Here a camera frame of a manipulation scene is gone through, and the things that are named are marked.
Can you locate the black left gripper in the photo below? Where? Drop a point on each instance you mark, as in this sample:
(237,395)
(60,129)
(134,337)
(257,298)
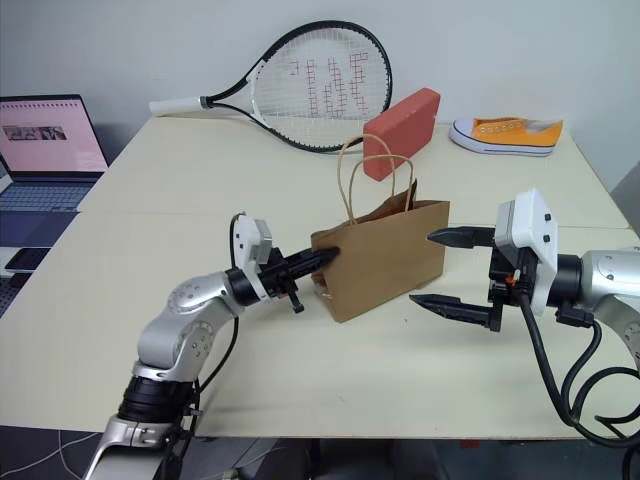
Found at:
(277,280)

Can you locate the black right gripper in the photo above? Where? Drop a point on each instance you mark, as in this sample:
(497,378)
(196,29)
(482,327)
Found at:
(506,280)

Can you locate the brown paper bag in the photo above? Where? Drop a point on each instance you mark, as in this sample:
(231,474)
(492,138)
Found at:
(390,260)

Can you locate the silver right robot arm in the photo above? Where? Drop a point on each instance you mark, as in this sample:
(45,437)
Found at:
(607,285)

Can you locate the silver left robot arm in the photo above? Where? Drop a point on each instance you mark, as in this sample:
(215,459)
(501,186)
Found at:
(175,345)

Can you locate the yellow canvas sneaker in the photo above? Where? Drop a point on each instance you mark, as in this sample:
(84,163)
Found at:
(510,140)

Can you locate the red foam brick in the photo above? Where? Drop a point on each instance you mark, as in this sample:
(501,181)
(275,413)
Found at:
(400,135)

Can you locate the black white tennis racket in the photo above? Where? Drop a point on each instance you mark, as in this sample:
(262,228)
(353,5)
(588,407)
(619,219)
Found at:
(330,90)

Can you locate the black smartphone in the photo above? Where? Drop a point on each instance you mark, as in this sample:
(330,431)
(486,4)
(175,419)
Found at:
(27,259)

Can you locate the open grey laptop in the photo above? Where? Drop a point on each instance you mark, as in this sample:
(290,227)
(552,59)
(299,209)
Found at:
(45,150)

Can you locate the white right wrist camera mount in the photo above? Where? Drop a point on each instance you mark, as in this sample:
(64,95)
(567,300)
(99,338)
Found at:
(530,235)

